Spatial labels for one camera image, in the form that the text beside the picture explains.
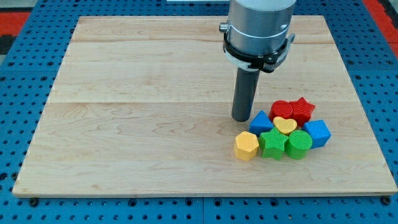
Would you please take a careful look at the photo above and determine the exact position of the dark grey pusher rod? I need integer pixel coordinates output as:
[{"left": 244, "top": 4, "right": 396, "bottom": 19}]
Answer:
[{"left": 231, "top": 68, "right": 260, "bottom": 122}]

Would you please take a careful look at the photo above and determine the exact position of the blue cube block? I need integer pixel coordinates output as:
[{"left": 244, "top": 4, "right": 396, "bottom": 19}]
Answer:
[{"left": 302, "top": 120, "right": 331, "bottom": 149}]

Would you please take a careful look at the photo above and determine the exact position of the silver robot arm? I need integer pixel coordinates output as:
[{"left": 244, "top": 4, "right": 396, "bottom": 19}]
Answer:
[{"left": 220, "top": 0, "right": 296, "bottom": 55}]

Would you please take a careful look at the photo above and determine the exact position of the blue triangle block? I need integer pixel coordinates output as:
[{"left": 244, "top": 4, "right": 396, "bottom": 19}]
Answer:
[{"left": 249, "top": 110, "right": 274, "bottom": 137}]

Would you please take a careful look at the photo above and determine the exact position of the yellow heart block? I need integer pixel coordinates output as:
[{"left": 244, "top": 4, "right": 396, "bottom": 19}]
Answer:
[{"left": 273, "top": 116, "right": 298, "bottom": 136}]

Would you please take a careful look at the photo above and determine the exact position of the green star block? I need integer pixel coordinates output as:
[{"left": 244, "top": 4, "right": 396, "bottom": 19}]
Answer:
[{"left": 258, "top": 128, "right": 289, "bottom": 161}]

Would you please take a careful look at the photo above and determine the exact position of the yellow hexagon block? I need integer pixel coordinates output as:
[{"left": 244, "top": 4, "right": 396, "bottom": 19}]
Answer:
[{"left": 234, "top": 131, "right": 259, "bottom": 161}]

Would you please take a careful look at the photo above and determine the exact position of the green cylinder block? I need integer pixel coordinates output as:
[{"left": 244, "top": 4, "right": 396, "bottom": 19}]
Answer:
[{"left": 285, "top": 130, "right": 313, "bottom": 160}]

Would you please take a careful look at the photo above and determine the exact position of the red star block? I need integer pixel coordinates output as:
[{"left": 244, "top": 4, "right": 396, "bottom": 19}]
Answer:
[{"left": 289, "top": 97, "right": 316, "bottom": 126}]

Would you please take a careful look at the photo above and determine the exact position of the light wooden board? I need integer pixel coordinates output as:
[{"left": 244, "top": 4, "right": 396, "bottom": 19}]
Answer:
[{"left": 12, "top": 16, "right": 397, "bottom": 198}]

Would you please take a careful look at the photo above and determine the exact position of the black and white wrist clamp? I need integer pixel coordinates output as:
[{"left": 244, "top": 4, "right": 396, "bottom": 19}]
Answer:
[{"left": 223, "top": 33, "right": 295, "bottom": 73}]

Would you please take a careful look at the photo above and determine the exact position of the red cylinder block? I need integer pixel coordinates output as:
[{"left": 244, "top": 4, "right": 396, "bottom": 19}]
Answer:
[{"left": 269, "top": 100, "right": 293, "bottom": 122}]

